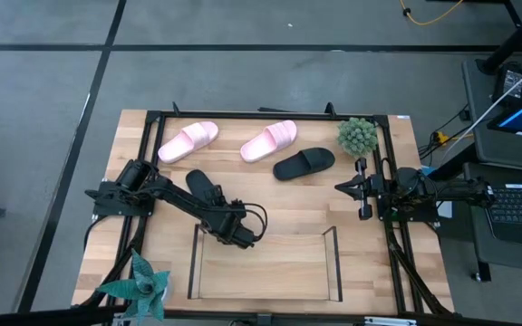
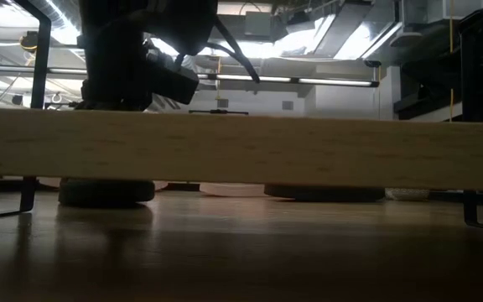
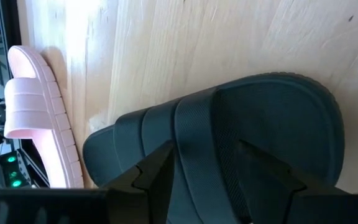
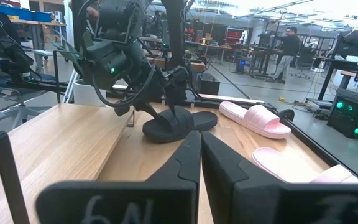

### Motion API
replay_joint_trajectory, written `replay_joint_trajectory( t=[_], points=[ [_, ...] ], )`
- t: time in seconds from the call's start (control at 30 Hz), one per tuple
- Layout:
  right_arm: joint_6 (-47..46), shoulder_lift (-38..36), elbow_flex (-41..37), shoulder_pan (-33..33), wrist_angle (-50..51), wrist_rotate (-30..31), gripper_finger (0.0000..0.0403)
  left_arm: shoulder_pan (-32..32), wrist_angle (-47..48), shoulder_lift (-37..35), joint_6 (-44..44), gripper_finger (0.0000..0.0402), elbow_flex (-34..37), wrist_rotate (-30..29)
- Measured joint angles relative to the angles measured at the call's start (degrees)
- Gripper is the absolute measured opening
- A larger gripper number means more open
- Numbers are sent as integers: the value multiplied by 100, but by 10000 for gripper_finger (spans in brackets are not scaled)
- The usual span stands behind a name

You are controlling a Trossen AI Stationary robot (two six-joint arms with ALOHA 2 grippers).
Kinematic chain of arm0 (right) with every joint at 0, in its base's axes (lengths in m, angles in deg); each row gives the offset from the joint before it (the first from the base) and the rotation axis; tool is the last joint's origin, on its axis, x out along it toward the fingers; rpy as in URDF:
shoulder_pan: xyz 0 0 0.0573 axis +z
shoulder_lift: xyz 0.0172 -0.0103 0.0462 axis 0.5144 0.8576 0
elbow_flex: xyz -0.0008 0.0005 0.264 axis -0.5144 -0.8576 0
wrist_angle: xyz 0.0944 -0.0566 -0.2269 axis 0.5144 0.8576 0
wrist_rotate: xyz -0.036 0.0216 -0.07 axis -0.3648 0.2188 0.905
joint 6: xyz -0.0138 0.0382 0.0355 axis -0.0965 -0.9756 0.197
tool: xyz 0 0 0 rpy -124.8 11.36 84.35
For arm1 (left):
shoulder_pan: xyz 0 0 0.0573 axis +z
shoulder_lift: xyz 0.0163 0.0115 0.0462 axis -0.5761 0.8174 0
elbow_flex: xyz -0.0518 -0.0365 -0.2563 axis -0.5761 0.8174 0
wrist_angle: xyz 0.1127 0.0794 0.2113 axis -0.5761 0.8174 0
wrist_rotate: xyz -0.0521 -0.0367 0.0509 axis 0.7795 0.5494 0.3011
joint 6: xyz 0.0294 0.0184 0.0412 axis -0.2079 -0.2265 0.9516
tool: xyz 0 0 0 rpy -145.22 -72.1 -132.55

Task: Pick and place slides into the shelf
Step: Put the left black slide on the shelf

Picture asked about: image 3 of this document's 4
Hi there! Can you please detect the black rubber slide sandal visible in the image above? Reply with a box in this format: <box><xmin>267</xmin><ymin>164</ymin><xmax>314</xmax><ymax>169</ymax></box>
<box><xmin>82</xmin><ymin>72</ymin><xmax>346</xmax><ymax>224</ymax></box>

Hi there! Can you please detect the black device with green lights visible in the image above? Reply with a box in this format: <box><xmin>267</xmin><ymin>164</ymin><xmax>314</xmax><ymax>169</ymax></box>
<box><xmin>0</xmin><ymin>151</ymin><xmax>32</xmax><ymax>189</ymax></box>

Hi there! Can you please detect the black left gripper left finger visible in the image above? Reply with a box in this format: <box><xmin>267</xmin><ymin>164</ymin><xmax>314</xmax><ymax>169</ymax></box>
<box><xmin>0</xmin><ymin>140</ymin><xmax>175</xmax><ymax>224</ymax></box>

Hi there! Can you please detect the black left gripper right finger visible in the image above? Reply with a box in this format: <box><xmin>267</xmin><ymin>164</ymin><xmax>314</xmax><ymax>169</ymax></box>
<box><xmin>237</xmin><ymin>139</ymin><xmax>358</xmax><ymax>224</ymax></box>

